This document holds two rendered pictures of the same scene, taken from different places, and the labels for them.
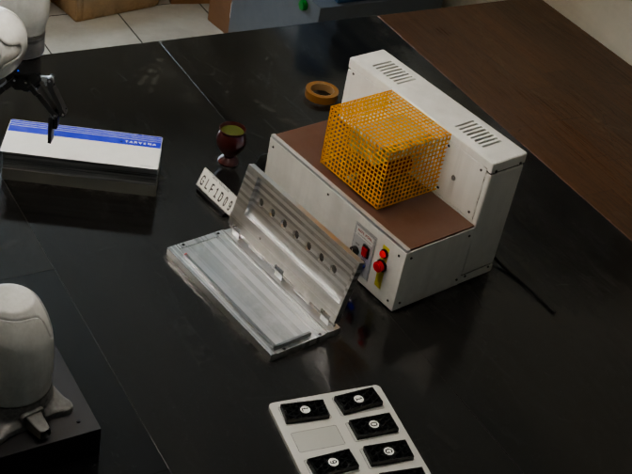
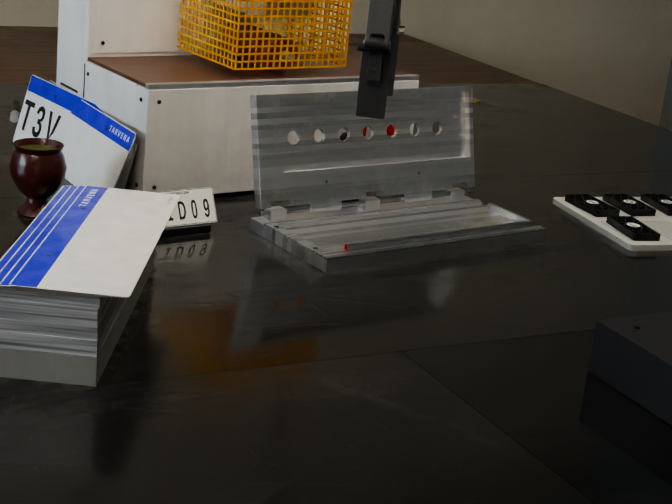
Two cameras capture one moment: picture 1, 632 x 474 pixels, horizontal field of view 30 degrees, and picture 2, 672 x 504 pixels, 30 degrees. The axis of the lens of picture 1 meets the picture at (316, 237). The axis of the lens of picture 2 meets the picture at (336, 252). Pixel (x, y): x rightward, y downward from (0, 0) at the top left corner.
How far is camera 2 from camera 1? 3.16 m
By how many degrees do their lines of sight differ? 74
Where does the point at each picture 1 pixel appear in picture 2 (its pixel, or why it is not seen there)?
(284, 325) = (478, 217)
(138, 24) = not seen: outside the picture
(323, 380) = (557, 221)
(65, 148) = (111, 246)
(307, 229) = not seen: hidden behind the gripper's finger
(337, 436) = (658, 223)
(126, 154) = (132, 208)
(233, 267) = (359, 228)
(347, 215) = not seen: hidden behind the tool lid
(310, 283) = (425, 168)
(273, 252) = (355, 181)
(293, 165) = (208, 102)
